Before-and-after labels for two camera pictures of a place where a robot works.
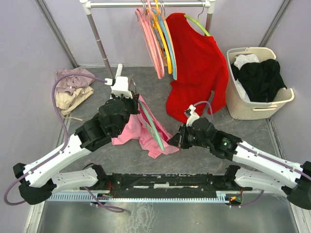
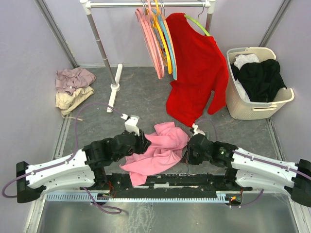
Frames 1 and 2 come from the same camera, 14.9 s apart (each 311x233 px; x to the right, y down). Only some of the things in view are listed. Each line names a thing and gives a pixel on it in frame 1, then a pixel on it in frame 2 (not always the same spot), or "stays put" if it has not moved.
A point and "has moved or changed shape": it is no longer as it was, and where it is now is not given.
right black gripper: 177,140 -> 187,158
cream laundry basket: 239,108 stays put
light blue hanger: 167,41 stays put
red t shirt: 200,68 stays put
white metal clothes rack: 89,6 stays put
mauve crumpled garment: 70,83 stays put
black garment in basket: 262,80 stays put
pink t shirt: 135,127 has moved or changed shape
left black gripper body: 130,108 -> 135,149
